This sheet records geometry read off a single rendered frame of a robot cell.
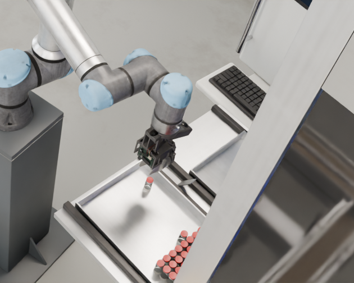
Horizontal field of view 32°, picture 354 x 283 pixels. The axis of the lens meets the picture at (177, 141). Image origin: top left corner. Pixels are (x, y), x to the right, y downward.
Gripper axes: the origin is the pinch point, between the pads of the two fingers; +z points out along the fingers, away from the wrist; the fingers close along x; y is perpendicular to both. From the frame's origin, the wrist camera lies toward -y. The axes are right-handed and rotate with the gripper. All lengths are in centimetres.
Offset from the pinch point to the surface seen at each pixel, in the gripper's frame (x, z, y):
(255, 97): -6, 16, -62
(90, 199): -7.1, 10.0, 16.0
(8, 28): -154, 99, -66
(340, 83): 38, -84, 28
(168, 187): 4.1, 8.9, -3.9
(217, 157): 5.1, 10.1, -25.5
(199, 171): 5.3, 10.1, -16.7
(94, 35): -125, 99, -102
